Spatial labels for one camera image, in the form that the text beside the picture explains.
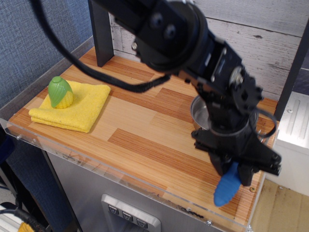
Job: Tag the folded yellow napkin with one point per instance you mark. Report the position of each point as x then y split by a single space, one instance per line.
81 115

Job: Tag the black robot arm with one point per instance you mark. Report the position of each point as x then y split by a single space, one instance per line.
173 37

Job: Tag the dark vertical post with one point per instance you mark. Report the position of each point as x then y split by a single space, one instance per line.
102 35
298 77

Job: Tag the dark left vertical post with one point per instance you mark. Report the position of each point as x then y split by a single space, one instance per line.
102 35

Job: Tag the clear acrylic edge guard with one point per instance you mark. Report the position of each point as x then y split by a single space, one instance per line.
151 166

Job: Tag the toy corn cob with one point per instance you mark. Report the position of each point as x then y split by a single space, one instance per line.
57 90

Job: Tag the blue handled metal fork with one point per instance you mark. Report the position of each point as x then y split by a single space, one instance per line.
228 186

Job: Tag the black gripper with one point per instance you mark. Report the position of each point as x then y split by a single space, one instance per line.
242 147

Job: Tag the stainless steel pot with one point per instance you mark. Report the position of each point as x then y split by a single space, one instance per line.
200 113

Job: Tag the silver button control panel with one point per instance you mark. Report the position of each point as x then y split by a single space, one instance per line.
122 217

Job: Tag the dark right vertical post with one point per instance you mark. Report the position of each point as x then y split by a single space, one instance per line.
298 77

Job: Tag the white block on right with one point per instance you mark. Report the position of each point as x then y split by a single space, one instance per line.
292 143

